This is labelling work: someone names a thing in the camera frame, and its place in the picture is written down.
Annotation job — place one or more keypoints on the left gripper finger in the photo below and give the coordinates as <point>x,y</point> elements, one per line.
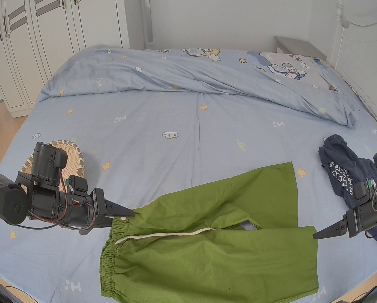
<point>116,208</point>
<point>103,224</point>

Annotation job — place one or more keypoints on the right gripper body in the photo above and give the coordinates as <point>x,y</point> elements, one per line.
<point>365,219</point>

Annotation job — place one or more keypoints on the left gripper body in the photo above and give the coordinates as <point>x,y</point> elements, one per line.
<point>71,210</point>

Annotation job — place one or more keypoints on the green shorts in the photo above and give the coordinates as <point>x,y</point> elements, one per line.
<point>207,248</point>

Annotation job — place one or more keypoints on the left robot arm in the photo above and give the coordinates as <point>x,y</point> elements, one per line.
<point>8,200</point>

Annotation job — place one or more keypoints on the round woven basket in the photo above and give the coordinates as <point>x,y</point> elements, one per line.
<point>73,156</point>

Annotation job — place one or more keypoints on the dark blue printed T-shirt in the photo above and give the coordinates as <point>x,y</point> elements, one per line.
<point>336,156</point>

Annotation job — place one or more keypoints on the pale blue quilt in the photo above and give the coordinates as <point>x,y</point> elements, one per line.
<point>176,74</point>

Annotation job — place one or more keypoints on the white wardrobe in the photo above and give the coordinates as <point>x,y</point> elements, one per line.
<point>49,43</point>

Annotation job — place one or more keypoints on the pale printed pillow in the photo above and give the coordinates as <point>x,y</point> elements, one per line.
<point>289,68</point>

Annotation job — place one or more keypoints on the grey bedside table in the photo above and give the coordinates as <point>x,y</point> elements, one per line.
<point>295,44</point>

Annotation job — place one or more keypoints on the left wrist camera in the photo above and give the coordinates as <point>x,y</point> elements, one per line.
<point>78,185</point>

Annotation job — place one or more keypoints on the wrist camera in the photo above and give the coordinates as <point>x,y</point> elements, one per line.
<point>362,191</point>
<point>78,185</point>

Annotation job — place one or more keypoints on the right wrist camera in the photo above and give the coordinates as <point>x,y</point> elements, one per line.
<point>362,191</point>

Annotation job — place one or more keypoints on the grey vertical wall pipe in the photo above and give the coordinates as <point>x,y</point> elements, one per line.
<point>146,11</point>

